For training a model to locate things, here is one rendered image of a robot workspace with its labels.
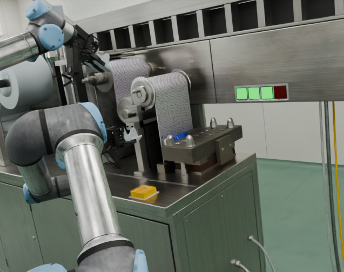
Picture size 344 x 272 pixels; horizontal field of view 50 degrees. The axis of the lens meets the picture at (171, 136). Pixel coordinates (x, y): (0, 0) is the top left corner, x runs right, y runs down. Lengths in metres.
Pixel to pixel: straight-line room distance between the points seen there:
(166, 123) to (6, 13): 6.20
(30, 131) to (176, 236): 0.67
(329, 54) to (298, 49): 0.12
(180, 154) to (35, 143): 0.71
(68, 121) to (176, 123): 0.84
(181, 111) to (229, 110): 2.85
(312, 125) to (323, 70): 2.62
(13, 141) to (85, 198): 0.25
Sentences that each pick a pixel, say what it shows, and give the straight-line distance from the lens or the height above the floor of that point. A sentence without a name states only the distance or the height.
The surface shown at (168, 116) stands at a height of 1.13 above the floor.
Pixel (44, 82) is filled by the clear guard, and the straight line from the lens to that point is 2.46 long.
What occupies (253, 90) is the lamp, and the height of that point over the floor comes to 1.20.
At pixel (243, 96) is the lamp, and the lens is 1.69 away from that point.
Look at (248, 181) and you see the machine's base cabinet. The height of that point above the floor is 0.79.
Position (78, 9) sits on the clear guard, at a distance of 2.34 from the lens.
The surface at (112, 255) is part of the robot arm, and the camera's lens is 0.74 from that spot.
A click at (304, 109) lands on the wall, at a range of 4.13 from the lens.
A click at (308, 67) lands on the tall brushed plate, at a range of 1.56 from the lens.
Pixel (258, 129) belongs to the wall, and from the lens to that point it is 4.39.
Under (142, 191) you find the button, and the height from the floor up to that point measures 0.92.
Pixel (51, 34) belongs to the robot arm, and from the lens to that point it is 1.17.
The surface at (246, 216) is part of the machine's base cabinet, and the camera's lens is 1.77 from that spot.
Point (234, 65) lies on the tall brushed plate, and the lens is 1.70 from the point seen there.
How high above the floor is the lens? 1.41
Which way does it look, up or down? 13 degrees down
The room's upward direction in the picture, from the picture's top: 8 degrees counter-clockwise
